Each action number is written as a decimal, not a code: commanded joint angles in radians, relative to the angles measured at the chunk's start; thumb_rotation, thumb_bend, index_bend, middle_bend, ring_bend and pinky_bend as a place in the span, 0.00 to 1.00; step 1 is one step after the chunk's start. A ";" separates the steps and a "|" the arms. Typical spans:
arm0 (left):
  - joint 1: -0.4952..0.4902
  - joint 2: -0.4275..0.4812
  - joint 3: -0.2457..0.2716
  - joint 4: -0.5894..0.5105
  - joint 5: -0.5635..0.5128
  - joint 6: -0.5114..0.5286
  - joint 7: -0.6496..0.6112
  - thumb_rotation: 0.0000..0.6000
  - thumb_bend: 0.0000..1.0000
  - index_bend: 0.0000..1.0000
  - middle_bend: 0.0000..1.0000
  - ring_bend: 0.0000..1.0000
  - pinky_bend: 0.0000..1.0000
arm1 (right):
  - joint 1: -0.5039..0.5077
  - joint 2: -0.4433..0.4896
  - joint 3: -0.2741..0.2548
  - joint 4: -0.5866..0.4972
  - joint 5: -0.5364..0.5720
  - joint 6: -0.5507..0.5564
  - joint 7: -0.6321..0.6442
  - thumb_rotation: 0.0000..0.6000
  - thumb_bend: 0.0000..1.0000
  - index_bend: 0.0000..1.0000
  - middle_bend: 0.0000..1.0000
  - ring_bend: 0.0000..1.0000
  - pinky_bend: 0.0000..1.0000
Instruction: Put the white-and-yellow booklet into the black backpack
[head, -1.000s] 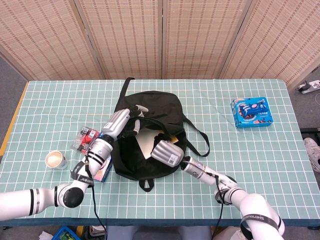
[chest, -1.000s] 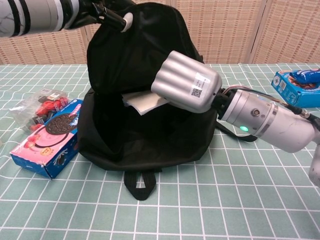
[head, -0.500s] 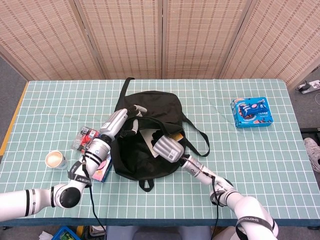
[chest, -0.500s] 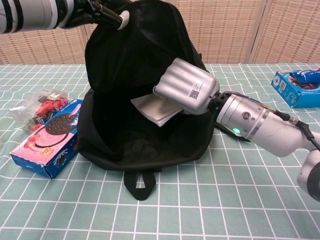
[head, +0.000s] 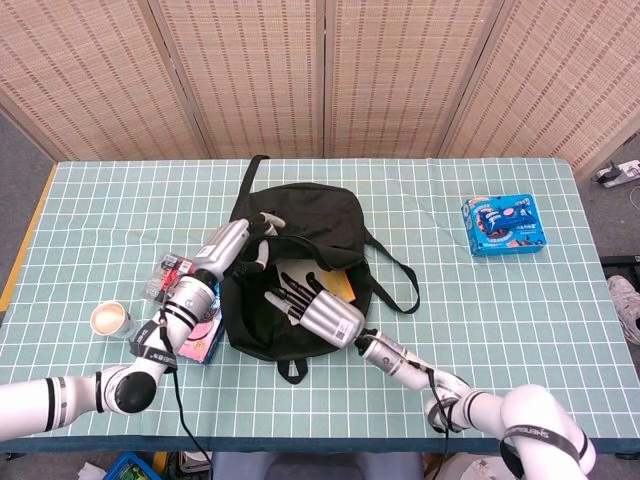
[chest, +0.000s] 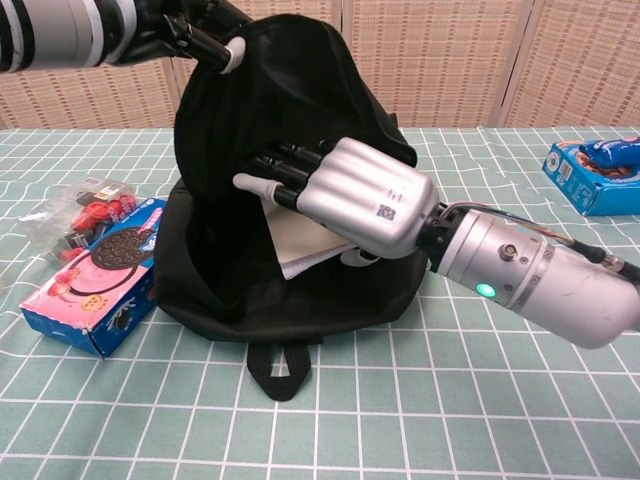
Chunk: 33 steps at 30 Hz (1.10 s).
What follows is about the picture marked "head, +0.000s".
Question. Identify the blue cookie box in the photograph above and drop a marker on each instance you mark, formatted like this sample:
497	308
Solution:
502	225

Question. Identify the bamboo folding screen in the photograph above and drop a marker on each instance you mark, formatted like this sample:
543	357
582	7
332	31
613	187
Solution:
250	75

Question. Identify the black backpack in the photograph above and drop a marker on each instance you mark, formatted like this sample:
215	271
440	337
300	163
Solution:
310	215

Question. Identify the clear red candy pack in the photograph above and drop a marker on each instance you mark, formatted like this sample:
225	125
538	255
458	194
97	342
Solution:
162	275

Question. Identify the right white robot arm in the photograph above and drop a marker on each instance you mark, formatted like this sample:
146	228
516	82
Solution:
530	415

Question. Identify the green checked tablecloth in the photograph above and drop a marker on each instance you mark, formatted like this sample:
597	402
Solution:
125	210

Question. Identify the white book yellow stripe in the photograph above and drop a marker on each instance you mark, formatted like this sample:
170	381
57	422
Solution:
340	287

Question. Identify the blue plastic crate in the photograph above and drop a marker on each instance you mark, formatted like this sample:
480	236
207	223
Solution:
130	467

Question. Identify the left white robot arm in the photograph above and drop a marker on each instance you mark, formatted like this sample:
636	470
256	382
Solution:
185	300

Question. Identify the crumpled white bag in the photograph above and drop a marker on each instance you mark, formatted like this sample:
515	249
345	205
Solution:
465	470

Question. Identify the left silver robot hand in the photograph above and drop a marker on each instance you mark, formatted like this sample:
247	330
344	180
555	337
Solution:
225	245

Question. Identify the paper cup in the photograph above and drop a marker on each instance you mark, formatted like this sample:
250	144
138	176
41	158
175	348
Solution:
109	320

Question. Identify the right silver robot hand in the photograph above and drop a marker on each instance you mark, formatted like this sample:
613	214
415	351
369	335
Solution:
330	317

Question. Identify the black stand base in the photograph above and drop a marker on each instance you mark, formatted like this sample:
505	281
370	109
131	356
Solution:
620	261

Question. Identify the white power strip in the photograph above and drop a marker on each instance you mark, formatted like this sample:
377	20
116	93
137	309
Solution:
617	174

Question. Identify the pink cookie box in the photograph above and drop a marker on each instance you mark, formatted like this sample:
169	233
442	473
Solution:
202	345

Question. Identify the grey sneaker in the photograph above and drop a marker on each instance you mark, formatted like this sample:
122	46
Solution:
625	305

